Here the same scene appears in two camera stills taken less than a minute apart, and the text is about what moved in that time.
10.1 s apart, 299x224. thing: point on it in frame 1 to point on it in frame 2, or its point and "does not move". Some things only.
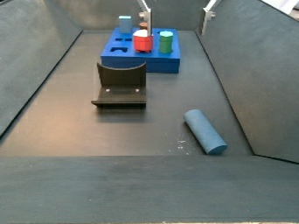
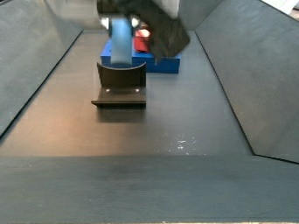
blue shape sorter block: x=119 y=53 does not move
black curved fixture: x=123 y=87 does not move
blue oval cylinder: x=204 y=132 to x=121 y=56
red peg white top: x=143 y=41 does not move
